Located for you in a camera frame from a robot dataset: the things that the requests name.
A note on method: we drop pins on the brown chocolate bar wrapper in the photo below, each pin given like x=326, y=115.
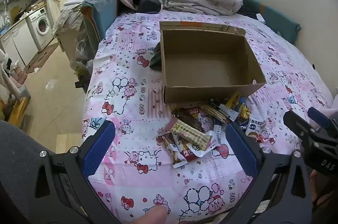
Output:
x=171, y=151

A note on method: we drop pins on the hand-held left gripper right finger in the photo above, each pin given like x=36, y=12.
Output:
x=241, y=150

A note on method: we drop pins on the white washing machine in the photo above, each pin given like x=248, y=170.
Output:
x=39, y=23

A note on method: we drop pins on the red white snack bar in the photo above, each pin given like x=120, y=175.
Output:
x=219, y=129

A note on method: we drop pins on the dark blue cloth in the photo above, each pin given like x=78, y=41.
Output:
x=249, y=12

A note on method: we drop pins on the person's right hand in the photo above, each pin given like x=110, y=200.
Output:
x=314, y=187

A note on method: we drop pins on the small white plastic object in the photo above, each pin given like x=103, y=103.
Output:
x=260, y=17

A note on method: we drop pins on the brown door mat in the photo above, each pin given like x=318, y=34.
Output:
x=42, y=56

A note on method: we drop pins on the grey crumpled cloth pile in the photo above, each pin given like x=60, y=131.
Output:
x=67, y=18

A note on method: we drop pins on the clear plastic bag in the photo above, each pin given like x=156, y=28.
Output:
x=79, y=51

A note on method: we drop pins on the dark brown clear snack packet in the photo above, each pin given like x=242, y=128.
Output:
x=184, y=116

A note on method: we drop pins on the cardboard box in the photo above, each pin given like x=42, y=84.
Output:
x=206, y=65

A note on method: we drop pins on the teal upholstered furniture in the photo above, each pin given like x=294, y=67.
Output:
x=101, y=11

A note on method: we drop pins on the small white black snack packet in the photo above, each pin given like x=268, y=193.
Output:
x=224, y=108

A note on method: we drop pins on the pink cartoon printed bed sheet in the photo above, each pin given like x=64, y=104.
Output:
x=137, y=86

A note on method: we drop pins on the beige wafer packet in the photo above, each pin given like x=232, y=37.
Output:
x=191, y=133
x=214, y=111

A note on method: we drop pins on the white kitchen cabinets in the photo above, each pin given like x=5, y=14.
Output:
x=17, y=42

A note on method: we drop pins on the round white snack packet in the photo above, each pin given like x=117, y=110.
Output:
x=208, y=146

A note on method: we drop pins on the dark folded cloth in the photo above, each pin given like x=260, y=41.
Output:
x=156, y=59

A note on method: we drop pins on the yellow frame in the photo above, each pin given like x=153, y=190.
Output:
x=17, y=108

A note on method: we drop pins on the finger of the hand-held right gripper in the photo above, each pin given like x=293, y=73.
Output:
x=294, y=121
x=319, y=115

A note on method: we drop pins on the teal cushion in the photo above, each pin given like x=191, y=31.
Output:
x=276, y=19

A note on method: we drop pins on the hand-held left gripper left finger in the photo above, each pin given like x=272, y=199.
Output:
x=99, y=150

